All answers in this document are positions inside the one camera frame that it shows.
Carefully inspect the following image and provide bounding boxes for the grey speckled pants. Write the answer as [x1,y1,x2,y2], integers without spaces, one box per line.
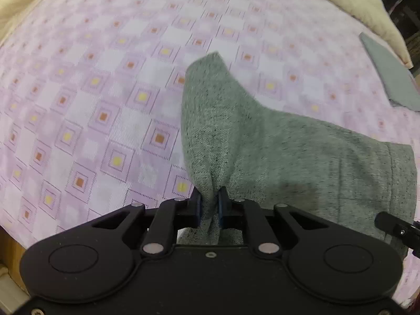
[179,53,417,257]

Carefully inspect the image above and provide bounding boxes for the folded blue-grey garment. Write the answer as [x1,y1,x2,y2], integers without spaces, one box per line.
[359,33,419,112]

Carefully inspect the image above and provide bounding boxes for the purple patterned bed sheet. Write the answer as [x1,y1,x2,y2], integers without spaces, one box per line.
[1,0,419,248]

